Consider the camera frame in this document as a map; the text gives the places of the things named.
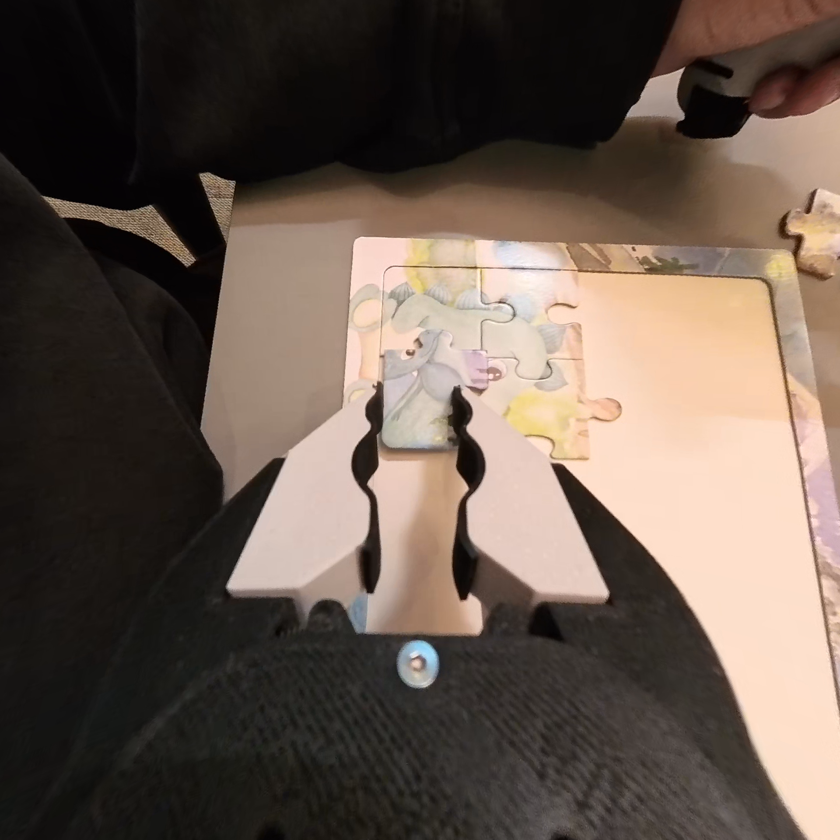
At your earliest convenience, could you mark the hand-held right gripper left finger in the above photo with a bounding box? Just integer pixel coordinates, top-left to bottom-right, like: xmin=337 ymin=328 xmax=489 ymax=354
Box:
xmin=226 ymin=382 xmax=383 ymax=621

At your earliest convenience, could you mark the person's left hand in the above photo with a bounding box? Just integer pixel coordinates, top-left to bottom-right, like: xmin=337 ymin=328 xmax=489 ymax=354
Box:
xmin=655 ymin=0 xmax=840 ymax=120

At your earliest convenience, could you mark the pile of jigsaw pieces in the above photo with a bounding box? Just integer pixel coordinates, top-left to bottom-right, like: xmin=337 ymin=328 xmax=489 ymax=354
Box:
xmin=780 ymin=189 xmax=840 ymax=280

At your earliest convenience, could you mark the puzzle tray with painted border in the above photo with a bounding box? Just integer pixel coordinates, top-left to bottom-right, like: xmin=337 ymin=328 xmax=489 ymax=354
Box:
xmin=343 ymin=236 xmax=840 ymax=716

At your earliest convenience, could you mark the yellow green eyed jigsaw piece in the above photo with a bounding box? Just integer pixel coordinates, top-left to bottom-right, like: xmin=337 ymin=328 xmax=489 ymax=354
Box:
xmin=489 ymin=357 xmax=623 ymax=460

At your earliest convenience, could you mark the blue dinosaur head jigsaw piece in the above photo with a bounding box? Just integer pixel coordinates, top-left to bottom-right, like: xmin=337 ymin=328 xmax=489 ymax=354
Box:
xmin=379 ymin=330 xmax=491 ymax=452

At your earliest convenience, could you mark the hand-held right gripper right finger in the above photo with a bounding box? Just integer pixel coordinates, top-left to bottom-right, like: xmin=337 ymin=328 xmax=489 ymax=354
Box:
xmin=449 ymin=386 xmax=610 ymax=605

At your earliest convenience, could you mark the person's left forearm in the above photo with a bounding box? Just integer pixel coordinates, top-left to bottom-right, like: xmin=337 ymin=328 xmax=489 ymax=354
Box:
xmin=131 ymin=0 xmax=686 ymax=186

